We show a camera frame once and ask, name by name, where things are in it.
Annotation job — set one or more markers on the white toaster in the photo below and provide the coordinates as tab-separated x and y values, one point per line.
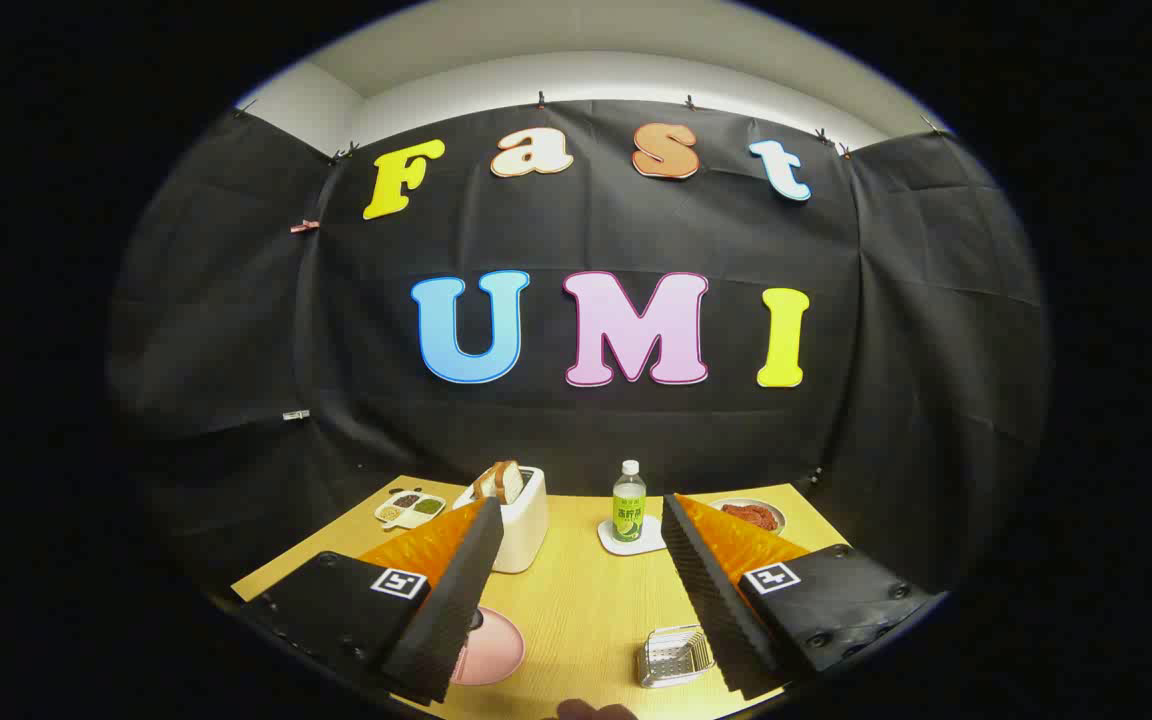
526	520

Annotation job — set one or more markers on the white divided sauce dish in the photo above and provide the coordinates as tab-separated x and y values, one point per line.
406	515

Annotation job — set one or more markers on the pink round plate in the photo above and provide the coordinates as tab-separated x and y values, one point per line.
496	650

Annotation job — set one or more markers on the green label drink bottle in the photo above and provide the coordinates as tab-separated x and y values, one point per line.
629	515

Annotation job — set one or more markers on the white oval food plate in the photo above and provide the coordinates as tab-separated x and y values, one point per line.
778	512

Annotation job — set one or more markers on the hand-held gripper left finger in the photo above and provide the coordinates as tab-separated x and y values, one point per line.
451	600

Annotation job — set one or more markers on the brown meat patty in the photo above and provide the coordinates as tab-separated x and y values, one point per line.
748	516

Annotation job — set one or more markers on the toast bread slice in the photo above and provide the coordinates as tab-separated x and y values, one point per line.
510	482
486	485

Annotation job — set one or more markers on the white square coaster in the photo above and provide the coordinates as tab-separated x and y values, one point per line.
636	548

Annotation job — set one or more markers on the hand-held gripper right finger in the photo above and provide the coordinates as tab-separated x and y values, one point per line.
711	600

